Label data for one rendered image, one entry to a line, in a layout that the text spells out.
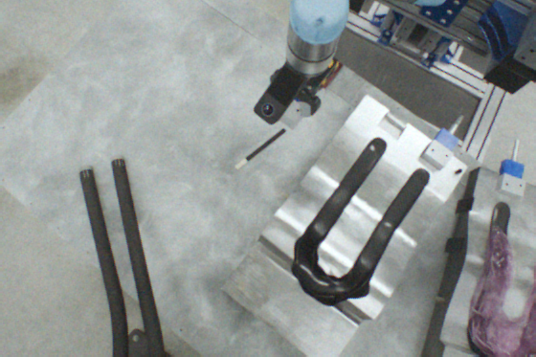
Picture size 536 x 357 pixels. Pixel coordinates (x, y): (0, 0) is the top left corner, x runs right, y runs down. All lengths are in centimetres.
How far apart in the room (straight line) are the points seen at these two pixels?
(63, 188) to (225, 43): 49
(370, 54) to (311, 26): 125
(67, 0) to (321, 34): 178
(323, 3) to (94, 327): 155
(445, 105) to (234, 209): 106
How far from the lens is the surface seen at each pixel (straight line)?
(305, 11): 63
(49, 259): 199
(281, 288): 98
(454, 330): 105
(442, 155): 103
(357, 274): 96
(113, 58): 120
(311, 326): 99
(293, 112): 94
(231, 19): 120
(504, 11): 125
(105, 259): 102
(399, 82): 185
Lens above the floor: 184
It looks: 75 degrees down
